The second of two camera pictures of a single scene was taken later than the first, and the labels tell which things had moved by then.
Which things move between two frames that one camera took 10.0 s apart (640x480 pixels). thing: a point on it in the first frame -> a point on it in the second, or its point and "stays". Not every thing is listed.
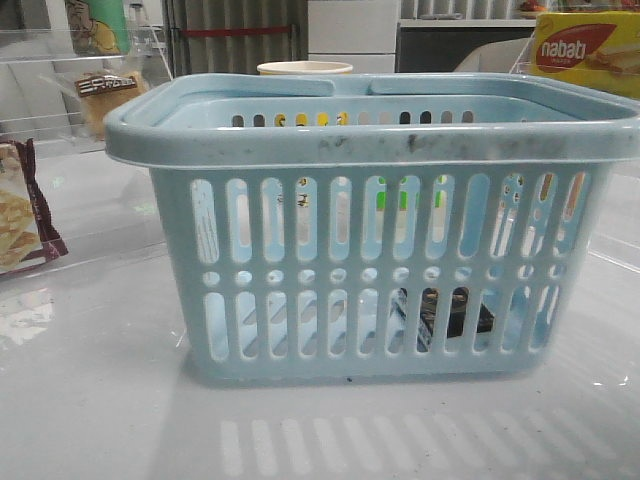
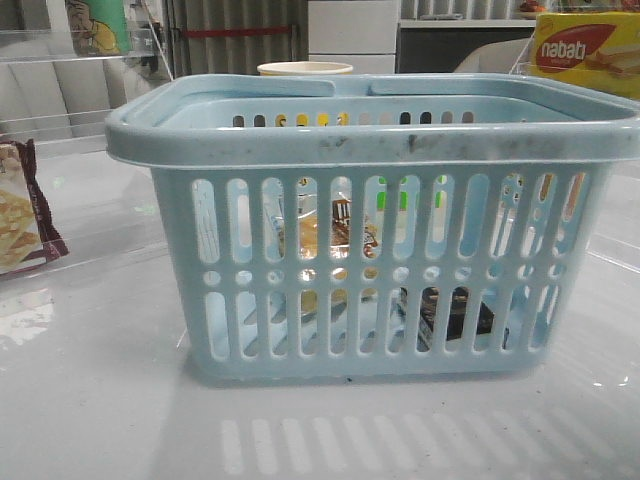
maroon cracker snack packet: x=27 y=237 stays
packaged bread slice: x=102 y=94 -> x=340 y=247
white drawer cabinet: x=359 y=33 stays
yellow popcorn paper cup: x=307 y=67 stays
